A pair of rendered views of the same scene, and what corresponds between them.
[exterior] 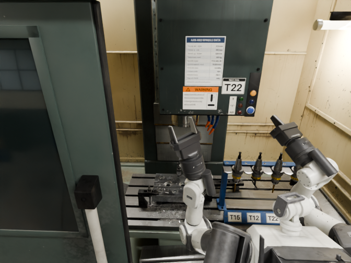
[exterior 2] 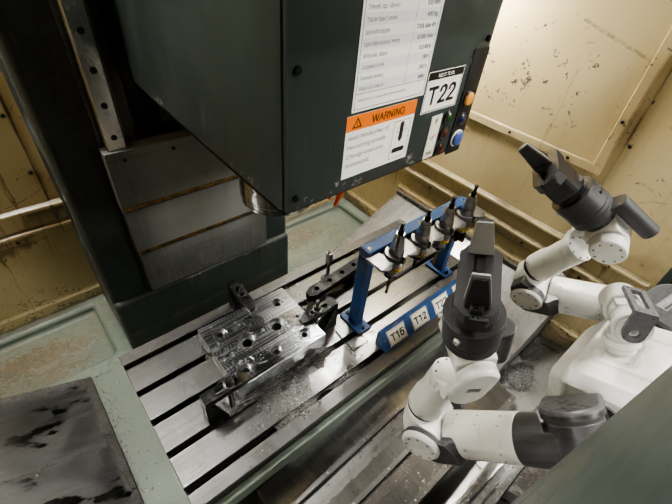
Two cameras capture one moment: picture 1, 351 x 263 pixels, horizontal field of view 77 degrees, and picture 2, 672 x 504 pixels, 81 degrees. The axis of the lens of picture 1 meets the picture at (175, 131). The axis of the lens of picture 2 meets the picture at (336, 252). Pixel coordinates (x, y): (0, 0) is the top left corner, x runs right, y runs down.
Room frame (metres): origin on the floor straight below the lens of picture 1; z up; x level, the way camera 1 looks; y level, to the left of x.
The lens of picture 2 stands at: (0.58, 0.37, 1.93)
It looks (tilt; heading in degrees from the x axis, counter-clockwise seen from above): 41 degrees down; 314
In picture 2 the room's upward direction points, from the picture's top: 6 degrees clockwise
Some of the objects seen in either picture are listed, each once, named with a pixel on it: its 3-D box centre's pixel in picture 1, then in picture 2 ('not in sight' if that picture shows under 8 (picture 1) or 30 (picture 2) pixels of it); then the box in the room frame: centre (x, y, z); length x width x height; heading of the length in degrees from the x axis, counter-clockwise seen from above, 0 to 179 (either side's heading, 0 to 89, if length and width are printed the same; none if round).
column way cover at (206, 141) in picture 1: (184, 133); (203, 206); (1.62, -0.07, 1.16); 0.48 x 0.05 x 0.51; 88
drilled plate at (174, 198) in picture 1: (175, 187); (262, 337); (1.19, 0.00, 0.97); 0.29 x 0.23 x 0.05; 88
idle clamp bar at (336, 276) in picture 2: (224, 185); (335, 282); (1.25, -0.34, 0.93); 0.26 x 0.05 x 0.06; 93
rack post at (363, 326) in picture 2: (223, 186); (360, 291); (1.09, -0.30, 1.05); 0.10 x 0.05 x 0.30; 178
